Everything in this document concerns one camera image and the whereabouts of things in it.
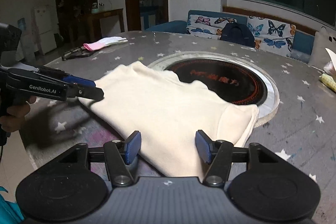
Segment blue sofa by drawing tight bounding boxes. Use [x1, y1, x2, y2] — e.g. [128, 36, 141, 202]
[145, 7, 315, 63]

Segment person left hand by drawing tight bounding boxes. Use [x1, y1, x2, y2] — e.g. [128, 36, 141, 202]
[0, 96, 37, 133]

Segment cream white sweater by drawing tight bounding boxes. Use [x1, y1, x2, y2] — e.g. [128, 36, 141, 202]
[80, 61, 259, 178]

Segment butterfly pattern sofa cushion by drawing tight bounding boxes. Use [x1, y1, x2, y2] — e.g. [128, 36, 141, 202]
[186, 15, 237, 40]

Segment round induction cooktop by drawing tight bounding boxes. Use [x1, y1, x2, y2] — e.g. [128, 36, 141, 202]
[149, 51, 280, 127]

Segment black glasses on table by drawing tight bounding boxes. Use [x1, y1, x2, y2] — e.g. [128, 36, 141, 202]
[62, 47, 94, 61]

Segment white refrigerator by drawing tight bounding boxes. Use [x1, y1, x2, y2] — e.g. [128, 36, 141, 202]
[32, 6, 56, 55]

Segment grey star tablecloth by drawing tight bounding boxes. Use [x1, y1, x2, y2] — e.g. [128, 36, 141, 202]
[20, 31, 335, 223]

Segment white pink glove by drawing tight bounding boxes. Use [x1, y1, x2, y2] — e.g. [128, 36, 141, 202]
[83, 36, 128, 52]

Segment green patterned cloth pad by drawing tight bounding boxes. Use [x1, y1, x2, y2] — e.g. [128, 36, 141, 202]
[319, 73, 336, 93]

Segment teal sleeve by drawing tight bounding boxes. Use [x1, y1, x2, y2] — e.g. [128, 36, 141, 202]
[0, 195, 25, 224]

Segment dark wooden side table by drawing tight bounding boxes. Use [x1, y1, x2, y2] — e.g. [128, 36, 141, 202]
[85, 8, 125, 42]

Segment grey pillow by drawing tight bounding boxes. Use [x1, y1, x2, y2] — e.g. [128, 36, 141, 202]
[309, 27, 335, 69]

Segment black backpack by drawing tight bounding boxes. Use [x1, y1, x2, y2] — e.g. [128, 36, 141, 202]
[220, 23, 255, 48]

